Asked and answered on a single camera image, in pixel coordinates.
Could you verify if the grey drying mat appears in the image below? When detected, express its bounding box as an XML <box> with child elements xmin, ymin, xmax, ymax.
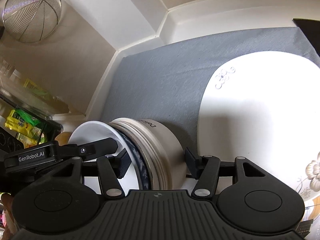
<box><xmin>100</xmin><ymin>27</ymin><xmax>319</xmax><ymax>151</ymax></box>

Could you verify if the metal mesh strainer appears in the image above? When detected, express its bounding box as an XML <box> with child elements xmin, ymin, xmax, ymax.
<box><xmin>2</xmin><ymin>0</ymin><xmax>62</xmax><ymax>43</ymax></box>

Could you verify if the white floral plate front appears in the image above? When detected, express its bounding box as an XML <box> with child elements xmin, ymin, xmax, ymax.
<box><xmin>199</xmin><ymin>50</ymin><xmax>320</xmax><ymax>201</ymax></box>

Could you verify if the white bowl blue pattern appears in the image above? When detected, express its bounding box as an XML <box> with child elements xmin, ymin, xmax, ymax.
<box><xmin>68</xmin><ymin>121</ymin><xmax>152</xmax><ymax>194</ymax></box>

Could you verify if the black wire rack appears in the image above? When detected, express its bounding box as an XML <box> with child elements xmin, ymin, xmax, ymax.
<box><xmin>1</xmin><ymin>88</ymin><xmax>62</xmax><ymax>155</ymax></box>

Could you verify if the beige ribbed bowl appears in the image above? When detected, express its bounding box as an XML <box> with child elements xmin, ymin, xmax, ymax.
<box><xmin>109</xmin><ymin>118</ymin><xmax>187</xmax><ymax>190</ymax></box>

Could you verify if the yellow green snack packet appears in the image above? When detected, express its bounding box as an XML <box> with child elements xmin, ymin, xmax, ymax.
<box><xmin>4</xmin><ymin>109</ymin><xmax>48</xmax><ymax>148</ymax></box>

